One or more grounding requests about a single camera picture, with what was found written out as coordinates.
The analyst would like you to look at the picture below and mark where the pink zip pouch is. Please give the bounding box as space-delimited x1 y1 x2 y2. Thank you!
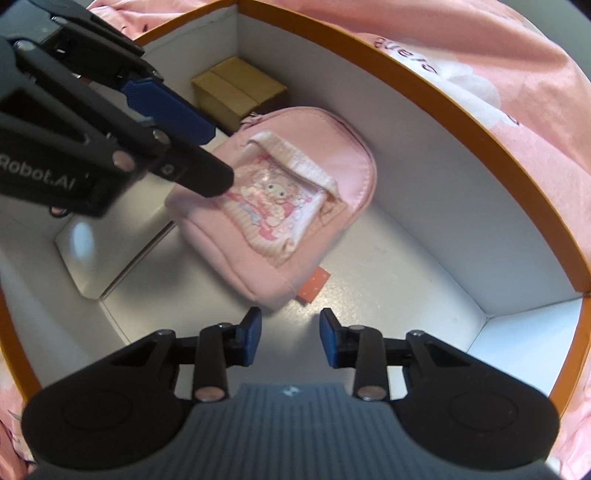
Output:
164 106 377 310

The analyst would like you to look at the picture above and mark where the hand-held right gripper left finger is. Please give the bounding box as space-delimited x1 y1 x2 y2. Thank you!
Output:
108 307 264 403

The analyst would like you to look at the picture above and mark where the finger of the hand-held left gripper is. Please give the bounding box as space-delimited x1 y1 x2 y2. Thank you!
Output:
41 0 217 145
0 38 235 199

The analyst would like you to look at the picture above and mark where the pink printed blanket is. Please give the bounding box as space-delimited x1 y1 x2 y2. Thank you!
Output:
0 0 591 480

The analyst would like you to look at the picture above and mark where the orange cardboard box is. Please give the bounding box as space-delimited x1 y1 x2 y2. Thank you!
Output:
0 0 591 416

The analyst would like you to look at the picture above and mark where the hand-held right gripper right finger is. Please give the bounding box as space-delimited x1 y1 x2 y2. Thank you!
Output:
320 308 481 402

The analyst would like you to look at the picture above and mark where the small gold box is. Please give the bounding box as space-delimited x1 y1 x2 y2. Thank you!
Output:
191 56 288 137

